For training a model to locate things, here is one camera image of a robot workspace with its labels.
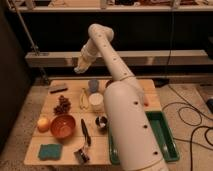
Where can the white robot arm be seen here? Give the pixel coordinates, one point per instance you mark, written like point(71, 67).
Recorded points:
point(124, 102)

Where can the green plastic tray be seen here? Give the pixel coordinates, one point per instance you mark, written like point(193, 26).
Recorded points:
point(162, 134)

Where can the purple bowl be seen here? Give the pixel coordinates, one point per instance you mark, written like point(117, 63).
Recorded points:
point(108, 83)

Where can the blue-grey cup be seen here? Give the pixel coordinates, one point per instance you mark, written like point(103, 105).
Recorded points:
point(93, 85)

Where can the white cup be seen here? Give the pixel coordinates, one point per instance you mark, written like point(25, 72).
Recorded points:
point(96, 102)

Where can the small metal cup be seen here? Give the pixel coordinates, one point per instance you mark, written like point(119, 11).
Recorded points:
point(101, 122)

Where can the orange carrot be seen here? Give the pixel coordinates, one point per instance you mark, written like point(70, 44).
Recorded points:
point(146, 103)

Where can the pine cone cluster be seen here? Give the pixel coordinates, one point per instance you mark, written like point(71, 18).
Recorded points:
point(63, 107)

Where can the orange-red bowl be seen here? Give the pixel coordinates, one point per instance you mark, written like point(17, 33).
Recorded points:
point(63, 126)

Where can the wooden shelf beam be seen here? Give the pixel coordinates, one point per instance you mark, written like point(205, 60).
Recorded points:
point(132, 58)

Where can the orange fruit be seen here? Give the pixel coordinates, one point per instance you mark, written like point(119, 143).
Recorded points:
point(43, 124)

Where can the metal diagonal pole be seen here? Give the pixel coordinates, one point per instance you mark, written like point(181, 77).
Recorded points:
point(34, 47)

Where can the green sponge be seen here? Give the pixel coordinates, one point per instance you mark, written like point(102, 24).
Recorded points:
point(50, 152)

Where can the black handled brush tool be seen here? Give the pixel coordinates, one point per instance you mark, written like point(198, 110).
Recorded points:
point(85, 132)

